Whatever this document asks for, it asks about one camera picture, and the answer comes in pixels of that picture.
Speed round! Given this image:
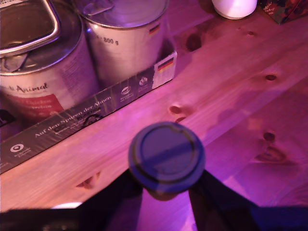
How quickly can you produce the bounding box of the dark printed cardboard can tray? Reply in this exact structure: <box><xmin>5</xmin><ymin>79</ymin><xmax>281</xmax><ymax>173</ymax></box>
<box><xmin>0</xmin><ymin>44</ymin><xmax>178</xmax><ymax>174</ymax></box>

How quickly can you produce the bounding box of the pet food can red label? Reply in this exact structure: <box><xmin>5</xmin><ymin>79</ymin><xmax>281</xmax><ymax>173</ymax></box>
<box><xmin>0</xmin><ymin>0</ymin><xmax>100</xmax><ymax>137</ymax></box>

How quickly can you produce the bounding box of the pet food can flag print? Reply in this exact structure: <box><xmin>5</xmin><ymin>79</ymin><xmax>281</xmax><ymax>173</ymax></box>
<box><xmin>76</xmin><ymin>0</ymin><xmax>170</xmax><ymax>90</ymax></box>

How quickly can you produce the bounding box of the dark floral tissue box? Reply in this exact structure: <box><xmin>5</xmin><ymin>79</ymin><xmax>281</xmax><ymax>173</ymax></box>
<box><xmin>257</xmin><ymin>0</ymin><xmax>308</xmax><ymax>26</ymax></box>

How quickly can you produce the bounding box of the small white round camera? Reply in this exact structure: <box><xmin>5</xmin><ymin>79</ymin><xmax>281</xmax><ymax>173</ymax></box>
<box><xmin>211</xmin><ymin>0</ymin><xmax>258</xmax><ymax>21</ymax></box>

